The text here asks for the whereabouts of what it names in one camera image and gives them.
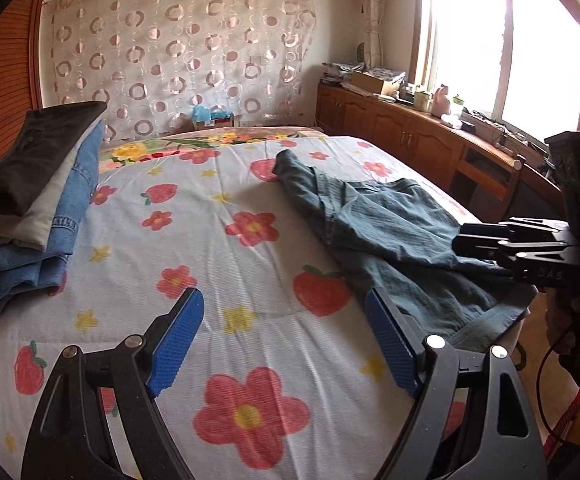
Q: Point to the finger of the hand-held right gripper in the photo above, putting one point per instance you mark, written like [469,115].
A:
[475,250]
[485,232]

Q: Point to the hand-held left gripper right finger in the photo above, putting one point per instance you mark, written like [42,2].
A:
[392,345]

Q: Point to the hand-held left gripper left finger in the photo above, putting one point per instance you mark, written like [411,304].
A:
[175,340]

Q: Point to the grey-blue pants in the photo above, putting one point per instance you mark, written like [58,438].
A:
[380,220]

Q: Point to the person's right hand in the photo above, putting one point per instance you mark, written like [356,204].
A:
[557,321]

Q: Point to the wooden chair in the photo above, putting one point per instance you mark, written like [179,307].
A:
[485,175]

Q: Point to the strawberry flower print bedsheet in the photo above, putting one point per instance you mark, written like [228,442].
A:
[210,240]

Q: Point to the long wooden cabinet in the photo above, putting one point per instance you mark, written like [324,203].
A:
[395,125]

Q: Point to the dark blue folded jeans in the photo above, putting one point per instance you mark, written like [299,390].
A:
[15,280]

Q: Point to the light blue folded jeans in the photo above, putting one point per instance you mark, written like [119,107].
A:
[77,195]

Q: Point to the stack of folded clothes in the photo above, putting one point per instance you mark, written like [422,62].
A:
[35,225]

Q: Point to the patterned bag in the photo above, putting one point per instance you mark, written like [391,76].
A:
[387,74]

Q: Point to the cardboard box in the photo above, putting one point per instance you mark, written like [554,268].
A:
[372,82]

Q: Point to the yellow floral blanket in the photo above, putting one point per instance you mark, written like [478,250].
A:
[170,147]

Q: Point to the wooden framed window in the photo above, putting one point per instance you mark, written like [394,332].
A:
[475,35]

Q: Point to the stack of dark magazines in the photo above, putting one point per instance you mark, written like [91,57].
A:
[340,72]

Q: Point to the small box with blue bag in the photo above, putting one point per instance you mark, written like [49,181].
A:
[212,116]

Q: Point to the dark brown folded garment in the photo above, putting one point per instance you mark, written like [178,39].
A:
[30,160]

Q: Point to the beige window curtain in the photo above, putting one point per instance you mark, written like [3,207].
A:
[371,15]

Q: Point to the circle patterned curtain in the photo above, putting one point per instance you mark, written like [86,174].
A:
[180,45]

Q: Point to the wooden headboard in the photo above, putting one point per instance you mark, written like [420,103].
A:
[5,70]

